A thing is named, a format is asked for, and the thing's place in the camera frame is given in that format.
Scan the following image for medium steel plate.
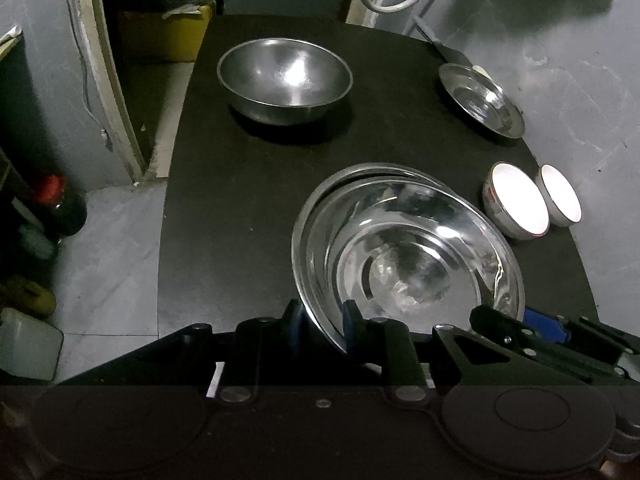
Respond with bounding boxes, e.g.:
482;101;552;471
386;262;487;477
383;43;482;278
304;174;526;348

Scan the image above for white bowl dark rim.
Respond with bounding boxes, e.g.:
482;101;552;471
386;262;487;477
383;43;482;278
535;164;582;226

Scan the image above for white bowl red rim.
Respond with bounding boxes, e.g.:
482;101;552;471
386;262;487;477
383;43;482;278
483;162;550;240

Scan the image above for small steel plate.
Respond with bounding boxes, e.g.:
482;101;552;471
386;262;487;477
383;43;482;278
438;63;525;140

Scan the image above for deep steel bowl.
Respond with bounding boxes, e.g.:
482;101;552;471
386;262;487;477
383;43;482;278
217;38;354;126

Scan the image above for white plastic jug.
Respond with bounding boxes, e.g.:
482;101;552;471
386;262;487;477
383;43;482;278
0;308;64;382

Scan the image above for red capped bottle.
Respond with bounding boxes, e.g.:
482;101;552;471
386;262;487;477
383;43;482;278
35;174;87;238

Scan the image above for yellow bin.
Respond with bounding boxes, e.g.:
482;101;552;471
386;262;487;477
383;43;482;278
140;0;216;63

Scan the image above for cleaver with pale handle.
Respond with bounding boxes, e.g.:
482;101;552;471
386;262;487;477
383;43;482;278
412;16;491;79

